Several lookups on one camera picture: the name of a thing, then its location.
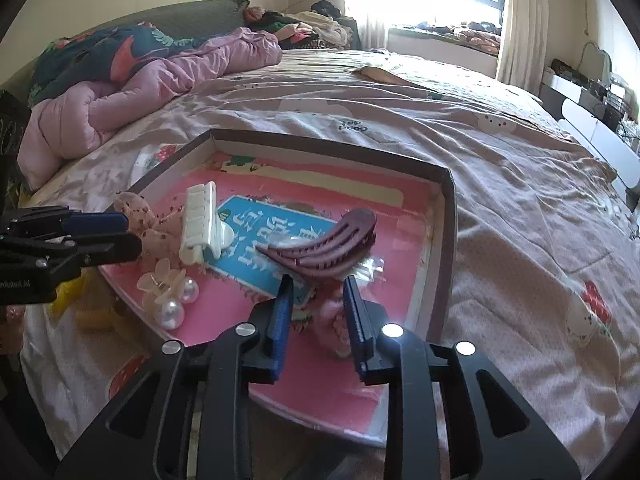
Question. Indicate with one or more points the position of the white round mirror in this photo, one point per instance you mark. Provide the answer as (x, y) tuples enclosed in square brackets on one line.
[(595, 60)]

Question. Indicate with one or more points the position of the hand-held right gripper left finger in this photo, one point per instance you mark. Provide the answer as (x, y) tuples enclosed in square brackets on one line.
[(280, 320)]

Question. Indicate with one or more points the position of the clear pearl claw clip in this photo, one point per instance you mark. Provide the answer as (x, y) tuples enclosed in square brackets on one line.
[(170, 310)]

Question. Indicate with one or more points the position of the pink floral-backed quilt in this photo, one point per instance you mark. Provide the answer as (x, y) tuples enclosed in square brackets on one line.
[(100, 110)]

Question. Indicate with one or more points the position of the polka dot fabric scrunchie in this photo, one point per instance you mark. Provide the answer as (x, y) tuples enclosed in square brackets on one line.
[(150, 230)]

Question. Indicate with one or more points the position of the maroon banana hair clip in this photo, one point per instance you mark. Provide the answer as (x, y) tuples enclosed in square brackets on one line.
[(320, 250)]

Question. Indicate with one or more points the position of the pink printed bedsheet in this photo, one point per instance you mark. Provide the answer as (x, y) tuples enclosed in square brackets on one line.
[(500, 260)]

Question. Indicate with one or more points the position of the pile of clothes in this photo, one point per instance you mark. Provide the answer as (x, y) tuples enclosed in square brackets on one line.
[(310, 25)]

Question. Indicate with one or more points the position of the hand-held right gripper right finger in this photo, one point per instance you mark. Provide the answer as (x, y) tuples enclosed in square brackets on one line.
[(355, 325)]

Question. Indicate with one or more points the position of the pink fluffy hair clip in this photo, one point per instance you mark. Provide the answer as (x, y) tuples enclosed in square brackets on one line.
[(330, 330)]

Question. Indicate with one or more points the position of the clothes on window sill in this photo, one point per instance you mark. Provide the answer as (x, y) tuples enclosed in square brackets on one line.
[(470, 35)]

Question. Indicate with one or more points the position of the white claw hair clip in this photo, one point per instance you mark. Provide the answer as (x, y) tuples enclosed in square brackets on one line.
[(200, 225)]

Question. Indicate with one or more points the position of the white desk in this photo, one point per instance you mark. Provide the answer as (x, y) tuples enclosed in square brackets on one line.
[(565, 90)]

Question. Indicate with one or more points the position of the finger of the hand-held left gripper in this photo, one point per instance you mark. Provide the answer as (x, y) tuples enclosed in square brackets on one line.
[(100, 222), (110, 249)]

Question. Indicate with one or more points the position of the yellow item in plastic bag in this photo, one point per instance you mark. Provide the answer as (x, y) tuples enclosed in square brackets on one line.
[(95, 310)]

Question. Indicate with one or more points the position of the dark cloth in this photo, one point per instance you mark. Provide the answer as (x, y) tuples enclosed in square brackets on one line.
[(12, 150)]

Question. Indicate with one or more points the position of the white curtain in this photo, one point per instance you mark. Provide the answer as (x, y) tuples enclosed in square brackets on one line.
[(522, 25)]

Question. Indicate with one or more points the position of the grey box with pink inside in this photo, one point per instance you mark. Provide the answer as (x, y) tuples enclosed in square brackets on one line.
[(400, 240)]

